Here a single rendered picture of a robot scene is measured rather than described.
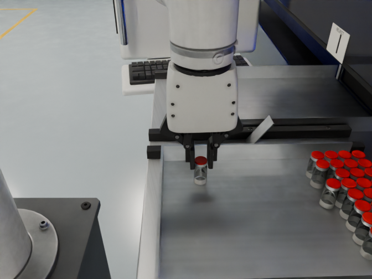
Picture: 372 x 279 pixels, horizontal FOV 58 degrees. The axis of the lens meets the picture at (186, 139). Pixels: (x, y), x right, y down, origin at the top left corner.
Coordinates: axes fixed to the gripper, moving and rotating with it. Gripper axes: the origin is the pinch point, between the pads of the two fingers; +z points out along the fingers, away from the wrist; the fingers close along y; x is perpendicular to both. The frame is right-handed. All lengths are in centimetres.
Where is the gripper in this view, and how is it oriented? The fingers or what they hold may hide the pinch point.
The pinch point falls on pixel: (201, 154)
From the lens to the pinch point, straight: 53.3
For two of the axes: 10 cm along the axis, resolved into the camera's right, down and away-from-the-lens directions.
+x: 0.4, 5.8, -8.1
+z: 0.1, 8.1, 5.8
